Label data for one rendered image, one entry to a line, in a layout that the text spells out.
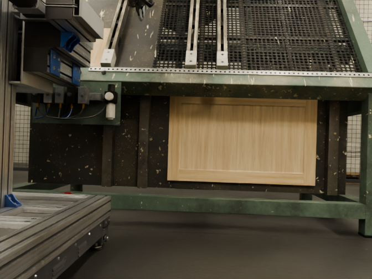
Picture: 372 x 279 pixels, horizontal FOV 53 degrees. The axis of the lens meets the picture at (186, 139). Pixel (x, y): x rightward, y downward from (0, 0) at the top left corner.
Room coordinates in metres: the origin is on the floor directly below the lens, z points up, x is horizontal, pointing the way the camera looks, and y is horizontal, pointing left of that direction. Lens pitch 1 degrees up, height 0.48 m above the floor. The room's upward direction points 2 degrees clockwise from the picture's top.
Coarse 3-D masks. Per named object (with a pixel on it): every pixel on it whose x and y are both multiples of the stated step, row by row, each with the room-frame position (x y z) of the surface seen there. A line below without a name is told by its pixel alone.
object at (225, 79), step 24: (96, 72) 2.10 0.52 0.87; (120, 72) 2.09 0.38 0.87; (336, 72) 2.06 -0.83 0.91; (192, 96) 2.11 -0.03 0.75; (216, 96) 2.10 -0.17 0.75; (240, 96) 2.09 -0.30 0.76; (264, 96) 2.08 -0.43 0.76; (288, 96) 2.07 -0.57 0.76; (312, 96) 2.06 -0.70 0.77; (336, 96) 2.05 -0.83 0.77; (360, 96) 2.04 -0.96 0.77
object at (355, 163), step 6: (348, 144) 5.10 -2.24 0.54; (354, 144) 5.10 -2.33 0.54; (360, 144) 5.09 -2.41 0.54; (348, 150) 5.09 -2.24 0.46; (354, 150) 5.09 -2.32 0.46; (348, 156) 5.10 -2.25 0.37; (354, 156) 5.09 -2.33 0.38; (348, 162) 5.10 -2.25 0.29; (354, 162) 5.09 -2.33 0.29; (348, 168) 5.09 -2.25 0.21; (354, 168) 5.09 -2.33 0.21; (348, 174) 5.10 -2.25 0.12; (354, 174) 5.10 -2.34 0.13
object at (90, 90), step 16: (32, 96) 1.97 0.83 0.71; (48, 96) 1.97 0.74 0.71; (64, 96) 1.98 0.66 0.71; (80, 96) 1.96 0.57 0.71; (96, 96) 2.01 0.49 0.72; (112, 96) 1.97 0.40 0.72; (32, 112) 2.08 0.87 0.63; (48, 112) 2.07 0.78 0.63; (64, 112) 2.07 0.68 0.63; (80, 112) 1.97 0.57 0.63; (96, 112) 2.06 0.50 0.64; (112, 112) 2.00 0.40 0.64
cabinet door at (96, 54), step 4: (104, 28) 2.40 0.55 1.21; (108, 28) 2.40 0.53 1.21; (104, 32) 2.37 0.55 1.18; (108, 32) 2.37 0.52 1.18; (104, 36) 2.35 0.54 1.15; (96, 40) 2.33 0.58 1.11; (100, 40) 2.33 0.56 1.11; (104, 40) 2.32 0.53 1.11; (96, 44) 2.30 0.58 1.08; (100, 44) 2.30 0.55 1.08; (104, 44) 2.30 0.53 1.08; (96, 48) 2.28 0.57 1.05; (100, 48) 2.27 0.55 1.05; (104, 48) 2.27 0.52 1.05; (92, 52) 2.26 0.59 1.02; (96, 52) 2.26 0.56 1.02; (100, 52) 2.25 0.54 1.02; (92, 56) 2.23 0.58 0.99; (96, 56) 2.23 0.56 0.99; (100, 56) 2.23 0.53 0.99; (92, 60) 2.21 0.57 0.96; (96, 60) 2.20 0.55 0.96; (100, 60) 2.20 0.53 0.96; (92, 64) 2.18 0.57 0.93; (96, 64) 2.18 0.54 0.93; (100, 64) 2.18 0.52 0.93
